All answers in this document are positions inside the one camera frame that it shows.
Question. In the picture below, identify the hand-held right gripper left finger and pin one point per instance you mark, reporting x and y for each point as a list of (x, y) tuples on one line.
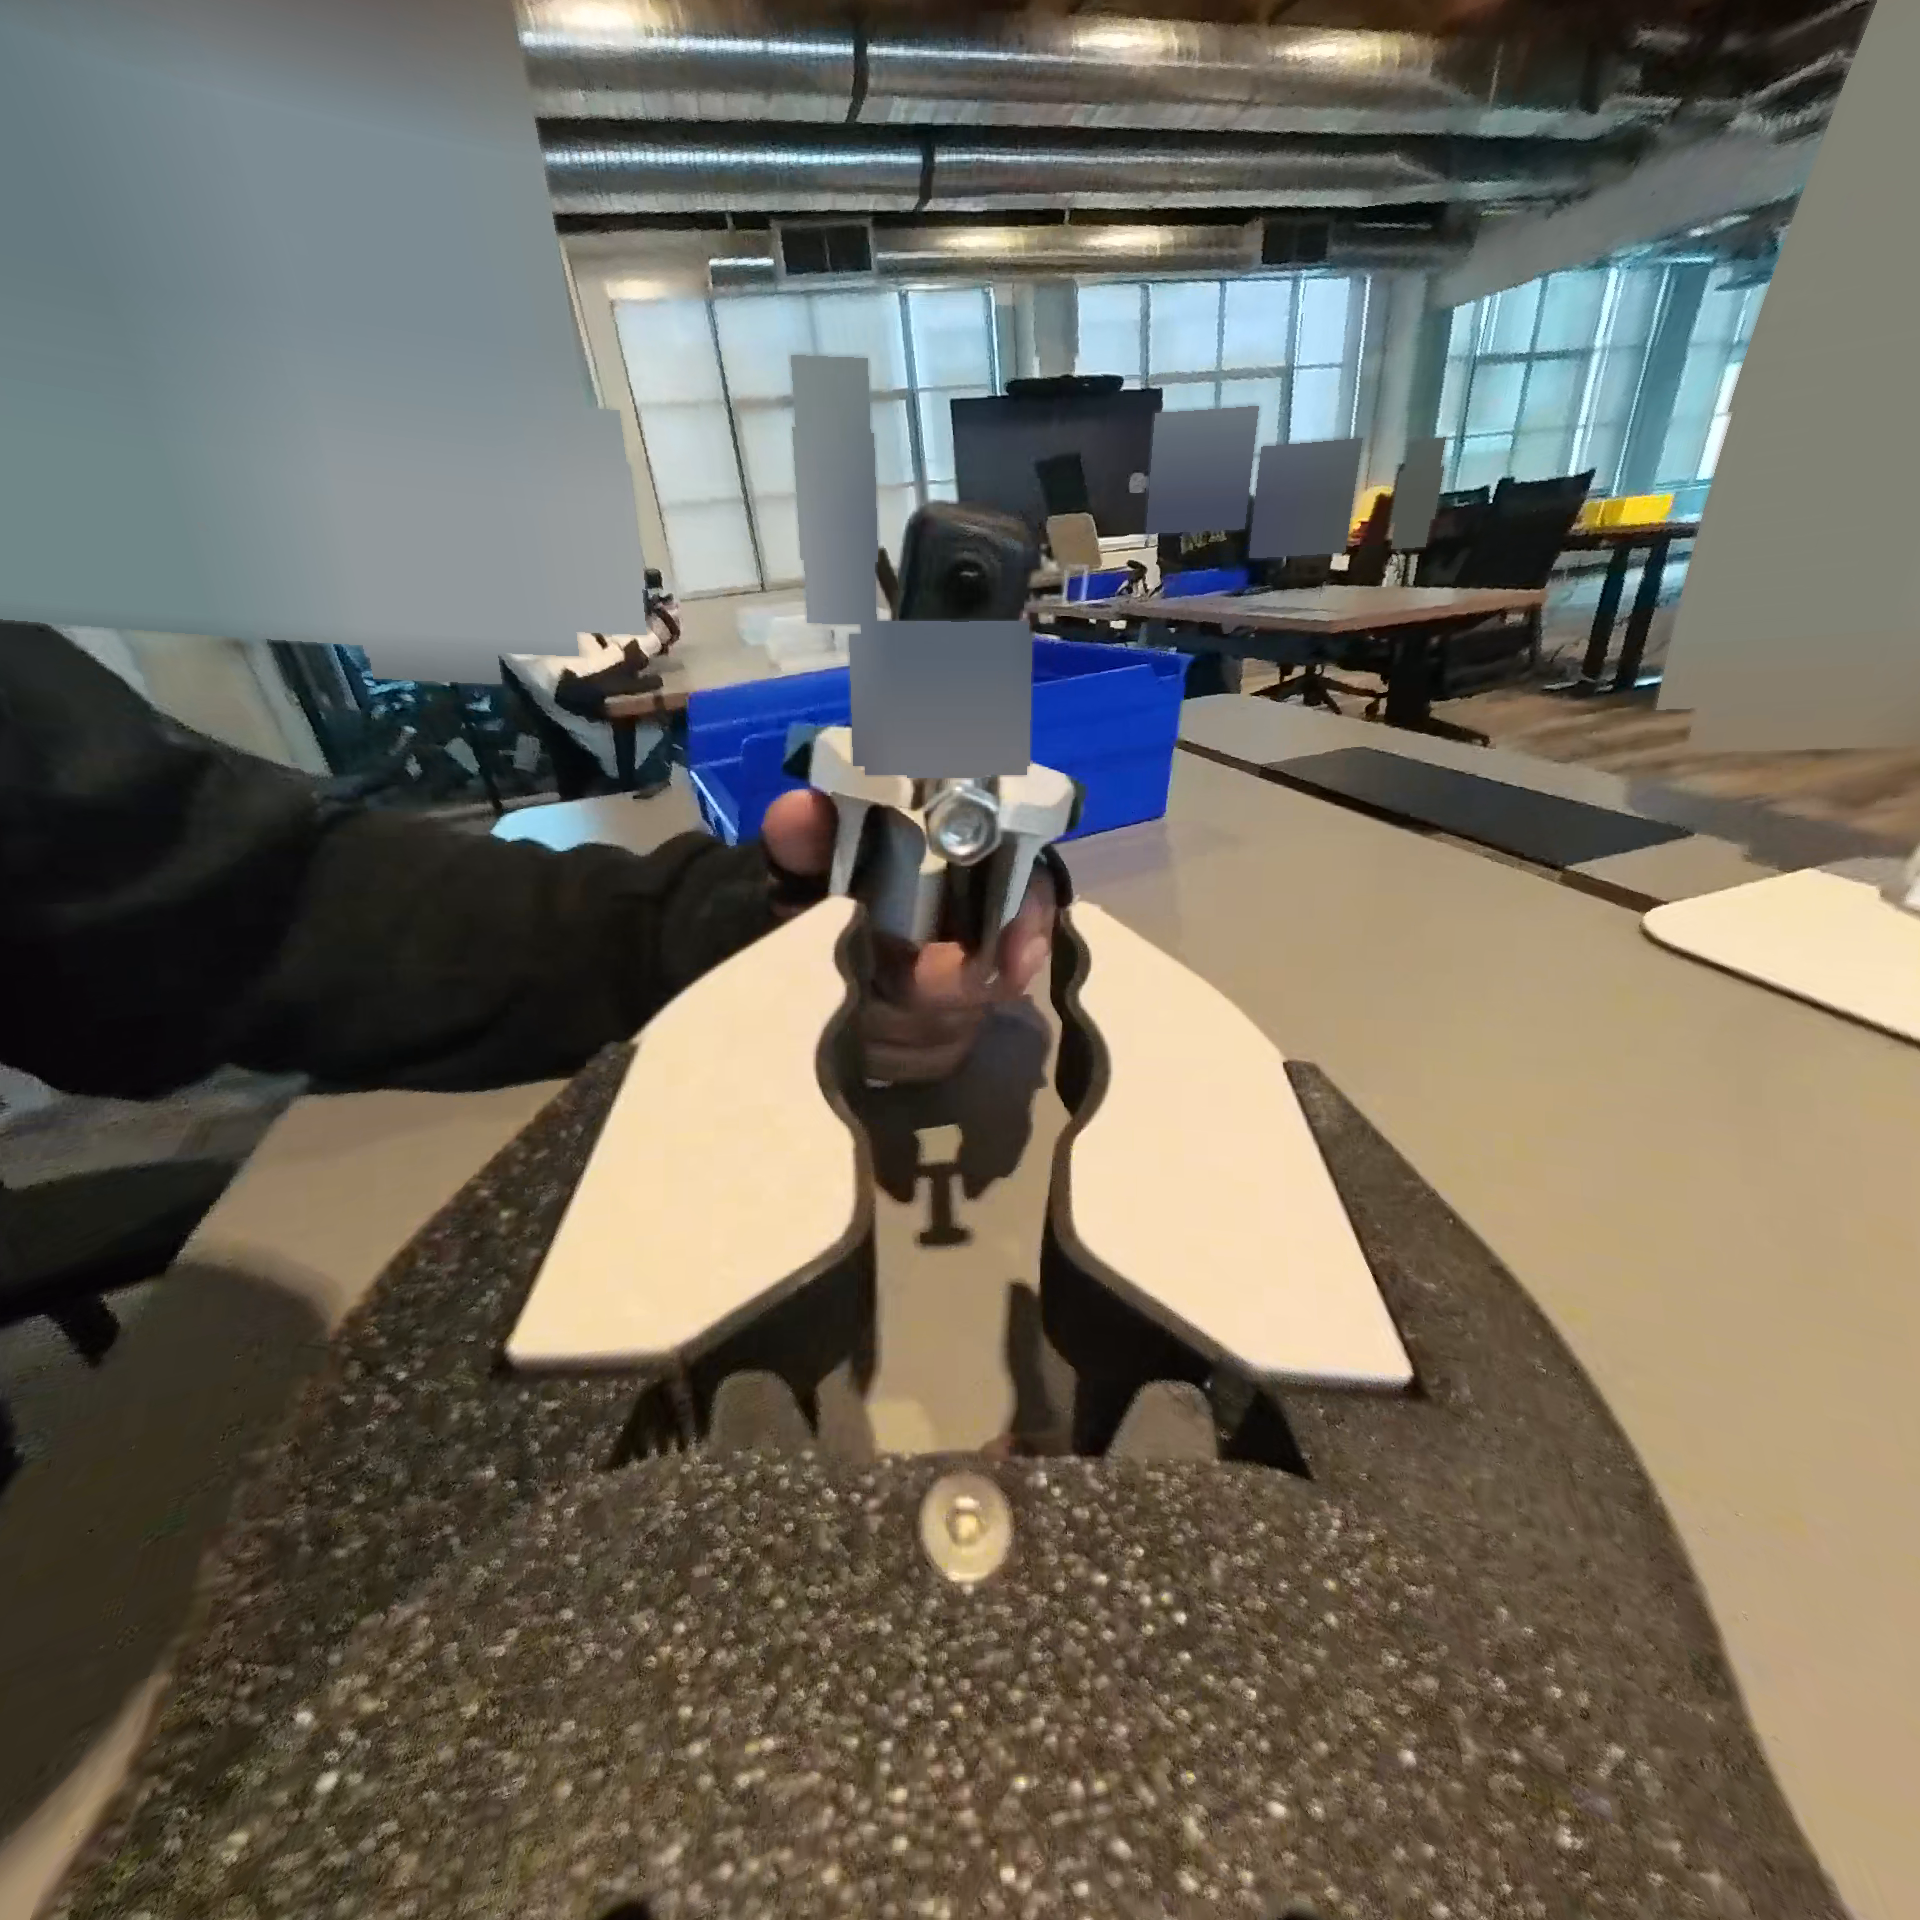
[(722, 1183)]

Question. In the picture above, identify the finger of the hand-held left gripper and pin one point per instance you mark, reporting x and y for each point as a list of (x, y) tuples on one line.
[(1039, 848), (854, 863)]

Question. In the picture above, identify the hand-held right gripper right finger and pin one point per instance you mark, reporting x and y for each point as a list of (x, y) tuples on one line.
[(1225, 1195)]

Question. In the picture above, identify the silver metal bolt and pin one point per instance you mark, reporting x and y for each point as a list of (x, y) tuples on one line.
[(959, 821)]

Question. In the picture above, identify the blue plastic storage bin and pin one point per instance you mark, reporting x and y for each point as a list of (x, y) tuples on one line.
[(1097, 735)]

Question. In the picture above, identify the person's left forearm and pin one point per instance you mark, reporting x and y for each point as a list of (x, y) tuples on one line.
[(390, 900)]

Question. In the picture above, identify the person's left hand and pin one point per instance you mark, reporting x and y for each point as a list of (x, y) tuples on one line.
[(930, 1001)]

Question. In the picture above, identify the black monitor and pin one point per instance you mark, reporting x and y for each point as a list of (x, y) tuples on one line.
[(1051, 453)]

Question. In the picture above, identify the wooden desk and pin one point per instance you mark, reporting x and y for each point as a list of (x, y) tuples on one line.
[(1323, 609)]

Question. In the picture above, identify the metal ventilation duct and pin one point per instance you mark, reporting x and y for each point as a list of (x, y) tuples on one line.
[(1142, 122)]

